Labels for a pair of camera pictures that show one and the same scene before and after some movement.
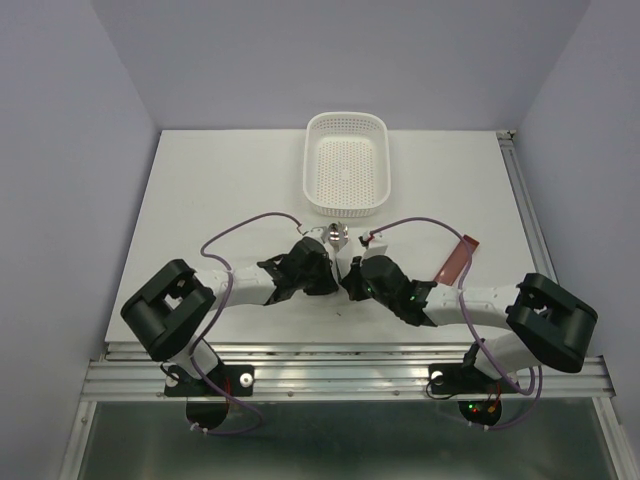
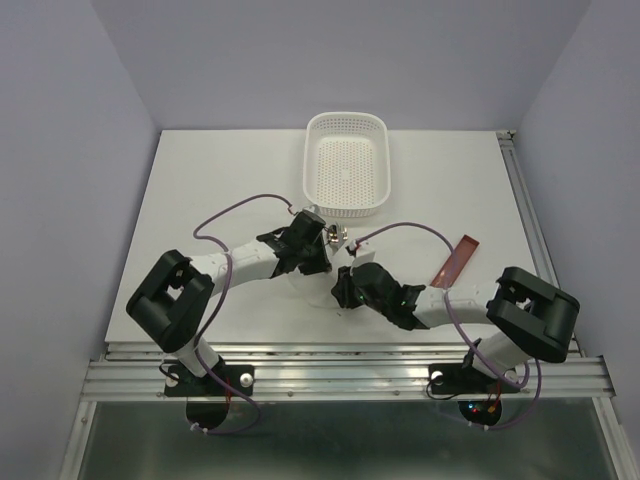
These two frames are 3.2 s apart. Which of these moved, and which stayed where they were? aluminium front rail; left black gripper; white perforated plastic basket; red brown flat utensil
Moved: left black gripper
Stayed: aluminium front rail; white perforated plastic basket; red brown flat utensil
